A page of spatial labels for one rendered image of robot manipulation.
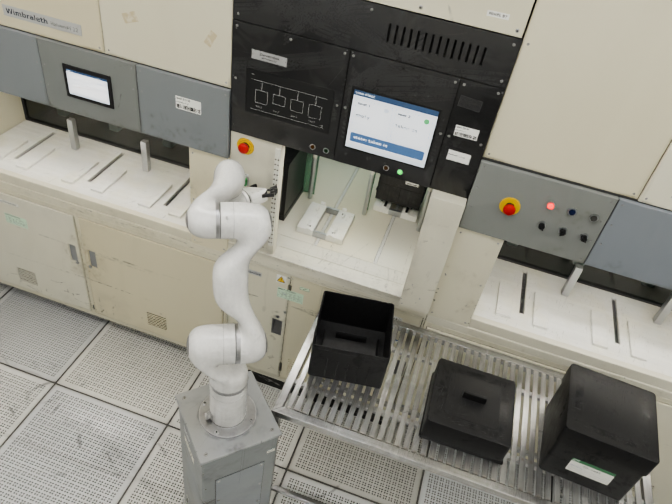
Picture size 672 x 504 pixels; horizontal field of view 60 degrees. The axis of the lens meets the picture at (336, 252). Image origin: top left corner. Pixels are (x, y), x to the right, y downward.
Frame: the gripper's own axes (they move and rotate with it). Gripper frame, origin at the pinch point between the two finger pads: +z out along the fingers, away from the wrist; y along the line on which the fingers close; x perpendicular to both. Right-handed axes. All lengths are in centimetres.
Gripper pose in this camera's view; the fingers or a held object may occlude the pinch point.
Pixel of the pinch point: (265, 188)
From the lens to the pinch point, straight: 225.3
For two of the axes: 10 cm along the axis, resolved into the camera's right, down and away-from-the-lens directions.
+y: 8.9, 1.1, -4.5
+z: 4.5, -3.4, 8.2
